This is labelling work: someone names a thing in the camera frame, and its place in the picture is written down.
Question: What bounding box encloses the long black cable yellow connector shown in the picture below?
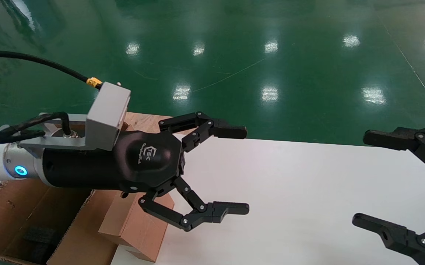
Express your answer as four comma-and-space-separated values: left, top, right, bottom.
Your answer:
0, 50, 103, 90

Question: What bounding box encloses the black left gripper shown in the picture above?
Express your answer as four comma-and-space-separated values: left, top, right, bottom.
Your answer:
38, 130, 250, 233

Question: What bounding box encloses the large open cardboard box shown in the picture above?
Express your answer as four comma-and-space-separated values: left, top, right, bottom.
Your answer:
0, 179, 118, 265

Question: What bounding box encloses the gray wrist camera with bracket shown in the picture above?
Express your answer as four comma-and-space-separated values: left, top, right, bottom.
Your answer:
0, 82, 131, 159

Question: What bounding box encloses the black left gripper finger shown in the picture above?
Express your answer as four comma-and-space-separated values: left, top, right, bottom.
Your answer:
158, 112, 247, 153

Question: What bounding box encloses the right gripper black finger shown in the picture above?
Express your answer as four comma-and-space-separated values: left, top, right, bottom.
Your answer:
352, 212, 425, 265
362, 125, 425, 181

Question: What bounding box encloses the short looped black cable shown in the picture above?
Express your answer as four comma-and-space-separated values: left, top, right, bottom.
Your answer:
0, 111, 74, 145

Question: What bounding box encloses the plywood board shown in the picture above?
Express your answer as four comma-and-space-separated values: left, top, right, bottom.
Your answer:
123, 112, 195, 135

